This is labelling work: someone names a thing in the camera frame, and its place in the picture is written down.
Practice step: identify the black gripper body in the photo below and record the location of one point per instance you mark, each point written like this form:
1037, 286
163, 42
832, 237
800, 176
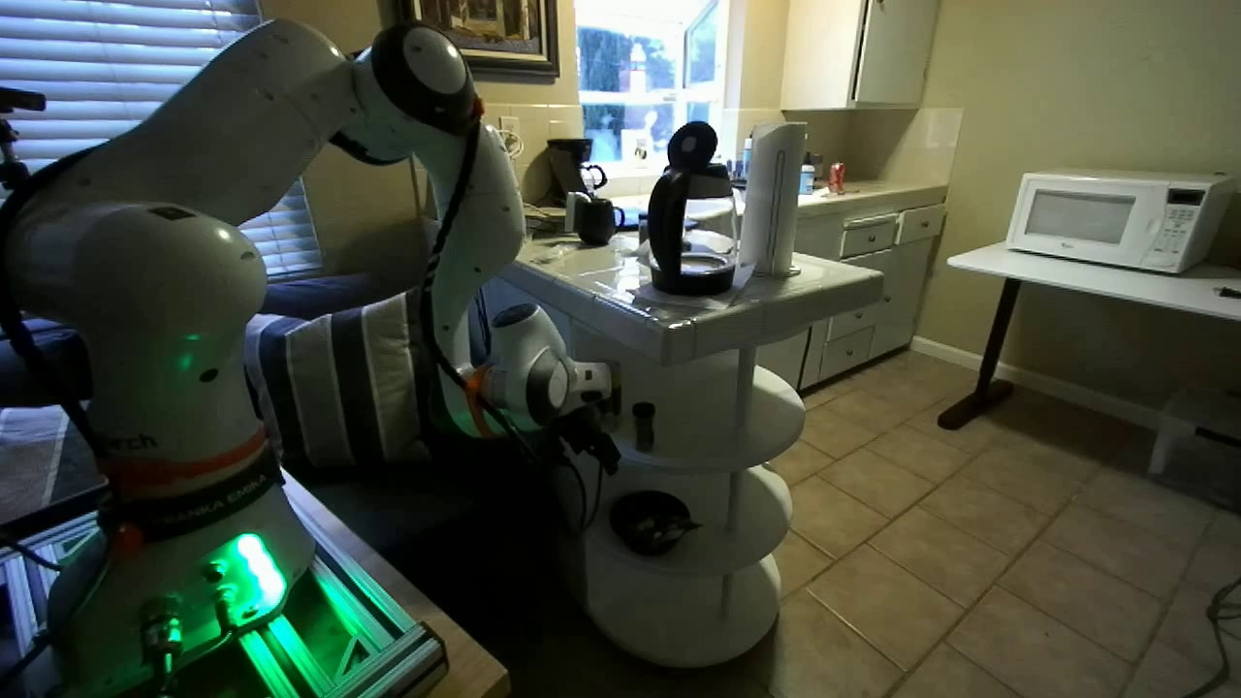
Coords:
583, 423

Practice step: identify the small dark bottle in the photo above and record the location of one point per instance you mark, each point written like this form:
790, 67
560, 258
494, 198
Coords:
645, 430

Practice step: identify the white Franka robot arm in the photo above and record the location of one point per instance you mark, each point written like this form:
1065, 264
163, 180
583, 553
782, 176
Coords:
158, 324

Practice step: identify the black item on shelf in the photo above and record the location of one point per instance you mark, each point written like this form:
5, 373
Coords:
651, 524

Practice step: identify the white tiled kitchen island counter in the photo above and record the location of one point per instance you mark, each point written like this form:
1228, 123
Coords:
608, 298

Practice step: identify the white rounded corner shelf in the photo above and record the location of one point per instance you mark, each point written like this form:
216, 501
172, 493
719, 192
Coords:
684, 607

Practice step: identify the black mug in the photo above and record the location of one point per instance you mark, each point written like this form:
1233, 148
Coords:
593, 219

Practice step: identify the black electric kettle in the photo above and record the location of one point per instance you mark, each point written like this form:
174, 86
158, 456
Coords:
692, 215

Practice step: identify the white blue striped cushion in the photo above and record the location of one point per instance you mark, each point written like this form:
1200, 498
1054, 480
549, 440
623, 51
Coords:
333, 382

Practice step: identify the black drip coffee maker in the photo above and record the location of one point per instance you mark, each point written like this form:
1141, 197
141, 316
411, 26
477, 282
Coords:
560, 174

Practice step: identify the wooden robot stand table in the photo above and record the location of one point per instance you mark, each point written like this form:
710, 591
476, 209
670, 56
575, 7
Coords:
465, 664

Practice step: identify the dark blue couch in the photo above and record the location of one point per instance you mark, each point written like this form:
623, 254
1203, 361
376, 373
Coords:
331, 298

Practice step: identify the white paper towel roll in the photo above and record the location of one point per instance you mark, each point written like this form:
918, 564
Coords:
773, 198

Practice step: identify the white lower kitchen cabinets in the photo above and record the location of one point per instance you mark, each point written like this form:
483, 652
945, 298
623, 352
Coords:
876, 298

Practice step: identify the bright window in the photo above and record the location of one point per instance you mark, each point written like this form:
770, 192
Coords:
645, 81

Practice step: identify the red can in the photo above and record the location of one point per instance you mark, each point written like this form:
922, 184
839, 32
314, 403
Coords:
835, 180

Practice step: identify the large dark framed picture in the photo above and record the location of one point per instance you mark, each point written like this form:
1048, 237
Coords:
489, 30

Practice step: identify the cream upper cabinet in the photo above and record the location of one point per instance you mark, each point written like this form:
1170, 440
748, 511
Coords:
860, 51

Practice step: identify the white table with black leg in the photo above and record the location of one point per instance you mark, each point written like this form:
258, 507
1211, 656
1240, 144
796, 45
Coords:
1032, 269

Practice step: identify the white microwave oven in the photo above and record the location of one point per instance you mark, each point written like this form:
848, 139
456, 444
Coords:
1116, 219

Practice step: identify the white window blinds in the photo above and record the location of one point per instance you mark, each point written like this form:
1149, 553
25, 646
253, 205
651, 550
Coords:
101, 81

